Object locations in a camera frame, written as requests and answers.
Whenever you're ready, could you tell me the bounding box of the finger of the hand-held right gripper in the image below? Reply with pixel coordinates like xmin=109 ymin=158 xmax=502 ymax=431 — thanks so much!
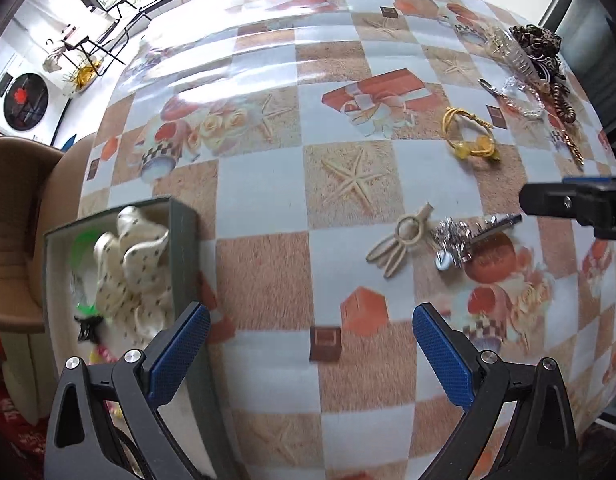
xmin=519 ymin=175 xmax=616 ymax=239

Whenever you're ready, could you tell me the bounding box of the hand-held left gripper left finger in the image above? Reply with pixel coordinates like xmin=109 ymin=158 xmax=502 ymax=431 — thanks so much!
xmin=45 ymin=301 xmax=211 ymax=480

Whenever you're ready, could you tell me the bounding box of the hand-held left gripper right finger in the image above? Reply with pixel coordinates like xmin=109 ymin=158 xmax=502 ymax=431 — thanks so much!
xmin=412 ymin=302 xmax=581 ymax=480

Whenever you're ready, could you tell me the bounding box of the pink yellow beaded bracelet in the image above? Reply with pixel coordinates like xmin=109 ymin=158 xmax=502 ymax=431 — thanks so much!
xmin=88 ymin=346 xmax=120 ymax=367

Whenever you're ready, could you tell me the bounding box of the white polka dot scrunchie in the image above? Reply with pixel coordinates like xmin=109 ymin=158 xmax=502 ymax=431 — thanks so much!
xmin=94 ymin=206 xmax=177 ymax=347

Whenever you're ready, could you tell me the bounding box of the small black claw clip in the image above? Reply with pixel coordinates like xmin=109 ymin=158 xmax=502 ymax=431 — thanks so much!
xmin=73 ymin=314 xmax=105 ymax=344

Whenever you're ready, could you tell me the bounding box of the silver rhinestone hair clip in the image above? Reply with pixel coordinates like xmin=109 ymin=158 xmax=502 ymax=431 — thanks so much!
xmin=432 ymin=213 xmax=523 ymax=273

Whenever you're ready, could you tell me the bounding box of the grey-green cardboard box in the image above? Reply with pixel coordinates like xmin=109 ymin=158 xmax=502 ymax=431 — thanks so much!
xmin=42 ymin=196 xmax=241 ymax=480

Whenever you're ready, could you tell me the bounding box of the beige hair clip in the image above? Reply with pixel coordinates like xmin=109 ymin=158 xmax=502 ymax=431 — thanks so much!
xmin=365 ymin=202 xmax=436 ymax=279

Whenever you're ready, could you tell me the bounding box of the checkered printed tablecloth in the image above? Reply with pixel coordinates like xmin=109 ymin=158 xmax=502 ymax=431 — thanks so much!
xmin=78 ymin=0 xmax=616 ymax=480

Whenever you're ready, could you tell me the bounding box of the clear claw clip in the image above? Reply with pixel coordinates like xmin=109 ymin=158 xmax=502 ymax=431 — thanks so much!
xmin=486 ymin=29 xmax=539 ymax=79

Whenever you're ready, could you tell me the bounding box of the leopard print scrunchie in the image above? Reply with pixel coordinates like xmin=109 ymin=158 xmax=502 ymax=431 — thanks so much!
xmin=509 ymin=24 xmax=564 ymax=62

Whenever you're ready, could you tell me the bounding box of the red patterned bag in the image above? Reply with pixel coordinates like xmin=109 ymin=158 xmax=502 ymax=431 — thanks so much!
xmin=0 ymin=330 xmax=50 ymax=480

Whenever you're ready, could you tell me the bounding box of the brown leather chair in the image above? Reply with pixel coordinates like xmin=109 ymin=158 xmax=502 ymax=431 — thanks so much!
xmin=0 ymin=135 xmax=97 ymax=334

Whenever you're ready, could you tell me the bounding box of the white washing machine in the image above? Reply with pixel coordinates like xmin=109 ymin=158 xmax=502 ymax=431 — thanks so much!
xmin=0 ymin=55 xmax=72 ymax=144

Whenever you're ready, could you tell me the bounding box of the white crumpled bag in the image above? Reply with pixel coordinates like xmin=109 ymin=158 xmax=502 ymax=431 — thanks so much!
xmin=43 ymin=46 xmax=67 ymax=74

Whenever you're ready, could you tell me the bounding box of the black folding chair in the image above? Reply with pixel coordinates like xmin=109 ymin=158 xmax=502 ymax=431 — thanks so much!
xmin=62 ymin=0 xmax=155 ymax=69

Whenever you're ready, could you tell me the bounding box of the gold leaf chain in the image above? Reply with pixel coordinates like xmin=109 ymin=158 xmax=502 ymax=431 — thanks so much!
xmin=559 ymin=129 xmax=587 ymax=167

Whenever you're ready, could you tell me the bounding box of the brown spiral hair tie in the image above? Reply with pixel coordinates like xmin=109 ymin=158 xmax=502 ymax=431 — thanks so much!
xmin=546 ymin=84 xmax=577 ymax=124

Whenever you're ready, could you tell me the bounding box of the yellow hair tie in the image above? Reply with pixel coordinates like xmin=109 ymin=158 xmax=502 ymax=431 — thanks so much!
xmin=441 ymin=106 xmax=502 ymax=163

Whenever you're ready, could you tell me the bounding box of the black white striped hair tie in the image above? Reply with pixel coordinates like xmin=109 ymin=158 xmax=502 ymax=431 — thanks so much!
xmin=536 ymin=59 xmax=564 ymax=82

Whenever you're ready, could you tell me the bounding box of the gold wire basket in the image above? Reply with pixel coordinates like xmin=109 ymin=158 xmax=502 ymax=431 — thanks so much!
xmin=64 ymin=61 xmax=102 ymax=92

